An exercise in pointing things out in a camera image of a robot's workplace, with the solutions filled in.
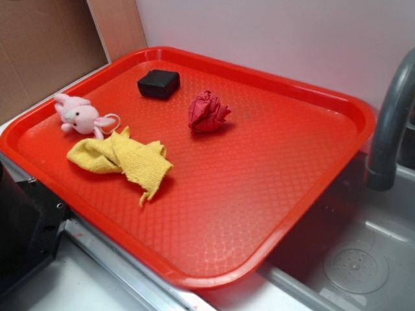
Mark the black box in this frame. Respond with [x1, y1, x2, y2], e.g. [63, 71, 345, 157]
[137, 69, 181, 100]

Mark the pink plush bunny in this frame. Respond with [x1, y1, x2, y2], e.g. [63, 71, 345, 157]
[53, 93, 121, 140]

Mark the yellow knitted cloth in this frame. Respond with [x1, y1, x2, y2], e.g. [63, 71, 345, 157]
[67, 127, 173, 207]

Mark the grey faucet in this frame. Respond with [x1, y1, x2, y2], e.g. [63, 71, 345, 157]
[364, 49, 414, 191]

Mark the grey sink basin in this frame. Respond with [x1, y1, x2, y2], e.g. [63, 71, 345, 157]
[261, 155, 414, 310]

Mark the crumpled red cloth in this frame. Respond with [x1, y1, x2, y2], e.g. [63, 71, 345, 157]
[188, 90, 231, 133]

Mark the red plastic tray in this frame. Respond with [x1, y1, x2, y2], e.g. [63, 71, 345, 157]
[1, 47, 375, 289]

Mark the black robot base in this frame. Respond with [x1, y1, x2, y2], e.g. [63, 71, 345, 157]
[1, 165, 67, 299]

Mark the brown cardboard panel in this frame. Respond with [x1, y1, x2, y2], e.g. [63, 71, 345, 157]
[1, 1, 147, 124]

